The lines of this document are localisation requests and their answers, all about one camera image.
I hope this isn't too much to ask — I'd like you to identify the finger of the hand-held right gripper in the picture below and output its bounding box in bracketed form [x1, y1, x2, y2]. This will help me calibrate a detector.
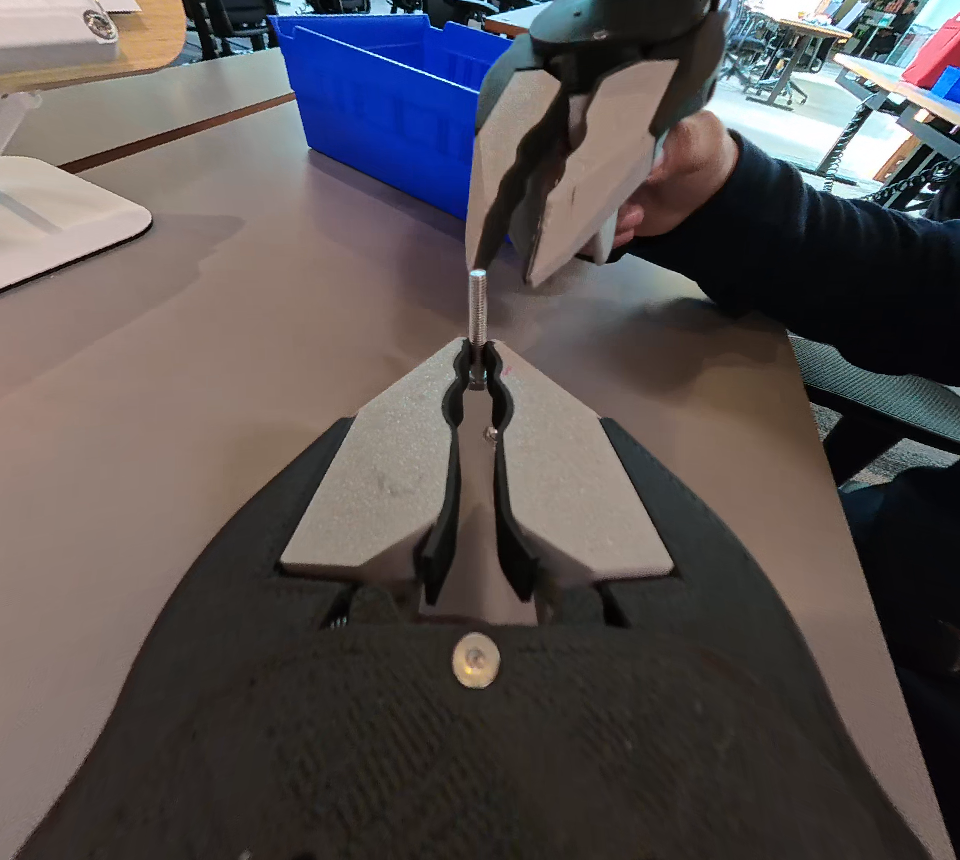
[465, 73, 571, 272]
[517, 60, 682, 290]

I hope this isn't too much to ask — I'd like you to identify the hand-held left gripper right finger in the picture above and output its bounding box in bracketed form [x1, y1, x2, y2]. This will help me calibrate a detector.
[487, 341, 676, 604]

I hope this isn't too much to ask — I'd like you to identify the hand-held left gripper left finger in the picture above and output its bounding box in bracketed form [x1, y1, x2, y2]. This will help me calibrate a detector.
[279, 337, 469, 606]

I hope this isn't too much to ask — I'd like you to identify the silver bolt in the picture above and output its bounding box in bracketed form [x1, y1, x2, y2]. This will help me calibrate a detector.
[466, 269, 492, 392]

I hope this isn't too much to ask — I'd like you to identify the person's right forearm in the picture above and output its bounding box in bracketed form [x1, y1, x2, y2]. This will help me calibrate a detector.
[626, 131, 960, 385]

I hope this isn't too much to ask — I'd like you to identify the person's right hand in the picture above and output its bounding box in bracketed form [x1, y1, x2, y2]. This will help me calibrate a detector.
[611, 109, 741, 250]

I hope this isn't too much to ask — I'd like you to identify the blue plastic bin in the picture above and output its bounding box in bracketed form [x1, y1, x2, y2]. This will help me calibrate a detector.
[267, 14, 541, 254]

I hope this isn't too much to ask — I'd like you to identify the wooden top office desk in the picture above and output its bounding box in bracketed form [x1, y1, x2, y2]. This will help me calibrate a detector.
[832, 54, 960, 186]
[750, 5, 856, 107]

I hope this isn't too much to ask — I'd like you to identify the black mesh office chair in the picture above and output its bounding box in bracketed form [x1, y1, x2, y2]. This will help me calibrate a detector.
[787, 334, 960, 486]

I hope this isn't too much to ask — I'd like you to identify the white tablet stand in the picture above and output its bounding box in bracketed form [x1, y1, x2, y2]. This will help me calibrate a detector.
[0, 88, 155, 293]

